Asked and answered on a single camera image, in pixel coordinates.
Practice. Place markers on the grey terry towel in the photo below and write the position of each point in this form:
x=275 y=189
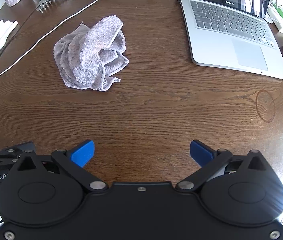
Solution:
x=89 y=55

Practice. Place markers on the silver laptop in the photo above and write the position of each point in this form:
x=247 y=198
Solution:
x=231 y=30

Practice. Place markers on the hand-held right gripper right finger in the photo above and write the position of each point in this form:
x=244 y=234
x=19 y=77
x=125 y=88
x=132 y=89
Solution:
x=201 y=153

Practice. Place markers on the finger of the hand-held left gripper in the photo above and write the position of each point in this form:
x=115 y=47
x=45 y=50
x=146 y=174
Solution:
x=19 y=147

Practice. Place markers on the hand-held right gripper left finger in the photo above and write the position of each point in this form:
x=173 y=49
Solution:
x=83 y=153

